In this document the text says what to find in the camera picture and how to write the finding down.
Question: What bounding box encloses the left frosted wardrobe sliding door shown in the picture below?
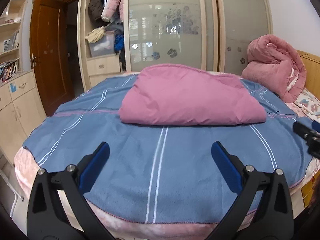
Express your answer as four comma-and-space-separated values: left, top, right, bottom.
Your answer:
124, 0, 207, 72

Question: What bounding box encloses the frosted wardrobe sliding door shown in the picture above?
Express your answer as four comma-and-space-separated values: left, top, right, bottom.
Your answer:
124, 0, 207, 72
217, 0, 273, 75

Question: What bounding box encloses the pink and white padded jacket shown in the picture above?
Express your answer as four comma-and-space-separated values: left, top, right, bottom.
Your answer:
119, 64, 266, 126

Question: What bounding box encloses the beige low cabinet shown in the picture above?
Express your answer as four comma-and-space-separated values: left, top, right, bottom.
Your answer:
0, 70, 46, 165

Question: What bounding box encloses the right frosted wardrobe sliding door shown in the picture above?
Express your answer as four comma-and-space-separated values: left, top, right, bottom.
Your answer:
217, 0, 273, 75

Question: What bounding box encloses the beige bookshelf with books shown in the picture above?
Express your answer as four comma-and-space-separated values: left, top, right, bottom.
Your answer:
0, 0, 27, 83

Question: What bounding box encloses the hanging pink puffer jacket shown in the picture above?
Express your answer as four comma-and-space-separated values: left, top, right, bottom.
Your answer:
101, 0, 124, 23

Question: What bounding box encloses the cream folded cloth in wardrobe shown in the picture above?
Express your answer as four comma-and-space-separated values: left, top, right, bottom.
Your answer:
85, 26, 106, 44

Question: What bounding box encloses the beige wardrobe drawer unit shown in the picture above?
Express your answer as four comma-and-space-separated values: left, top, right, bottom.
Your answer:
77, 0, 123, 91

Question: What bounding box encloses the rolled pink quilt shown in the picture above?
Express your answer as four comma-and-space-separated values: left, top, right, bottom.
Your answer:
241, 35, 307, 103

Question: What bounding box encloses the wooden headboard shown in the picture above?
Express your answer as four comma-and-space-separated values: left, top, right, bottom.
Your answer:
298, 50, 320, 100

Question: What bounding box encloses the hanging dark brown jacket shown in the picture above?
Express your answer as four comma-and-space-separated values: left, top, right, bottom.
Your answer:
88, 0, 104, 28

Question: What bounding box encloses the blue plaid bed blanket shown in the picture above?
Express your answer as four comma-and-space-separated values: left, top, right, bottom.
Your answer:
22, 74, 313, 224

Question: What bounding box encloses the clear plastic storage box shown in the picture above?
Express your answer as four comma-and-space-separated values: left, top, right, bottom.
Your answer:
89, 32, 115, 57

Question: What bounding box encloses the brown wooden door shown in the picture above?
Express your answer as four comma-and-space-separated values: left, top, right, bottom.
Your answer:
30, 0, 75, 116

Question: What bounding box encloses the blue garment in wardrobe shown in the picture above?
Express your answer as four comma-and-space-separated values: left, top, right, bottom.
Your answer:
114, 34, 124, 53

